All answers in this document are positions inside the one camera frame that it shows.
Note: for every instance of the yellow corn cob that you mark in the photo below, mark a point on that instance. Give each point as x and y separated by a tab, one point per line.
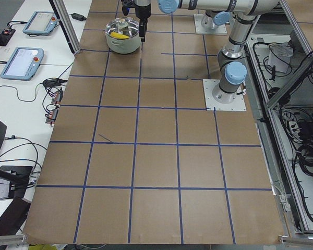
120	36

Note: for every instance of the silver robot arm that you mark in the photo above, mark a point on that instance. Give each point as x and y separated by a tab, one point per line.
233	72
219	11

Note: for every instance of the black power adapter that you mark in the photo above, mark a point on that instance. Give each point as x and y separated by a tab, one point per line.
78	17

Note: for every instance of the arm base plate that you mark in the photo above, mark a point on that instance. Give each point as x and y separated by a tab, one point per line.
206	25
217	100

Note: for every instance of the blue teach pendant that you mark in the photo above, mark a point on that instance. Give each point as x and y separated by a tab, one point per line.
41	23
23	64

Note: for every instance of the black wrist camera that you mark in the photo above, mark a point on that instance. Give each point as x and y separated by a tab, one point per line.
126	5

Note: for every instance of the far blue teach pendant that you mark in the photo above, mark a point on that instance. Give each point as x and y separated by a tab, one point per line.
41	23

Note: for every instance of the small circuit boards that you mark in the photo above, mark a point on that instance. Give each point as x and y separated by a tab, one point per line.
51	110

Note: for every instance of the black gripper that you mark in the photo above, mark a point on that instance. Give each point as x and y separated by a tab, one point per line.
142	11

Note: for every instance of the pale green cooking pot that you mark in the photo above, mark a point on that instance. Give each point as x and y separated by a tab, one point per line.
125	46

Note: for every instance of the aluminium frame post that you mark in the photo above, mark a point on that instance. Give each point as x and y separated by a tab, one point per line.
66	25

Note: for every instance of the glass pot lid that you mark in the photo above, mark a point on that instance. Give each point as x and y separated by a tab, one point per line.
124	25

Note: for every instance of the near blue teach pendant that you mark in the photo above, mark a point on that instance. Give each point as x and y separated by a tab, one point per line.
23	64

